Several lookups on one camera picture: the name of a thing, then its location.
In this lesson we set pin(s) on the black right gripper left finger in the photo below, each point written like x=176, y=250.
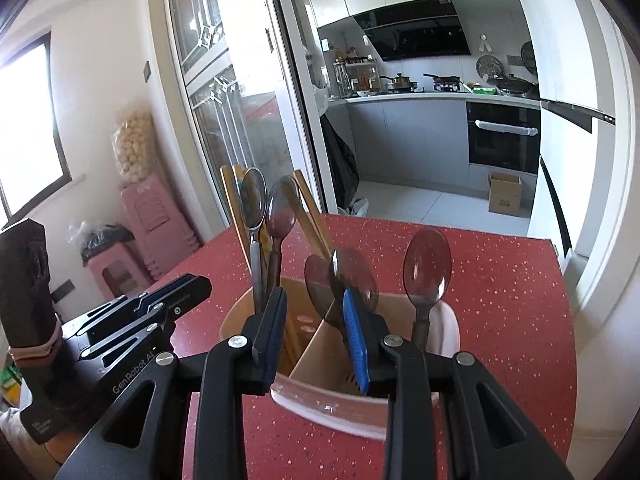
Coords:
x=143, y=434

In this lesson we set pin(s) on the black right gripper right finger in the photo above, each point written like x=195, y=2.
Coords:
x=443, y=414

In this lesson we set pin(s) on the large dark plastic spoon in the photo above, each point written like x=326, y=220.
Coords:
x=426, y=275

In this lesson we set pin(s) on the metal spoon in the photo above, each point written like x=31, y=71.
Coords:
x=253, y=197

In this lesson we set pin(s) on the blue patterned wooden chopstick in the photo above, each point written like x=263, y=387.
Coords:
x=231, y=188

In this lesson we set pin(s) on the plain wooden chopstick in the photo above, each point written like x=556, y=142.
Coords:
x=322, y=238

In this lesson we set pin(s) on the grey kitchen counter cabinet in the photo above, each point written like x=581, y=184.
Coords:
x=420, y=141

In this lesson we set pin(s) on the small pink stool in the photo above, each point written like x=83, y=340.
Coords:
x=118, y=272

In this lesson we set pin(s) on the black plastic bag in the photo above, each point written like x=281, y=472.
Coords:
x=91, y=240

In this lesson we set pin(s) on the pink plastic stool stack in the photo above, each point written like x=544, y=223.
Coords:
x=163, y=236

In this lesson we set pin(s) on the pink utensil holder caddy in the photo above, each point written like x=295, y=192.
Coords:
x=320, y=386

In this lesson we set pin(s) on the bag of pale balls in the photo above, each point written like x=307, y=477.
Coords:
x=134, y=148

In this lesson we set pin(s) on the dark spoon in caddy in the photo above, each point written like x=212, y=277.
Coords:
x=283, y=206

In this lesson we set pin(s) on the cardboard box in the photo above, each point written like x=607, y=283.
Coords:
x=505, y=193

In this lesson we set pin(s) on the black built-in oven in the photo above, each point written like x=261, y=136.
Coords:
x=504, y=136

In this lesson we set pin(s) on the glass sliding door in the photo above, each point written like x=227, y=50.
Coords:
x=231, y=87

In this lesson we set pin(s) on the black range hood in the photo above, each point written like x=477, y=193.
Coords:
x=415, y=29

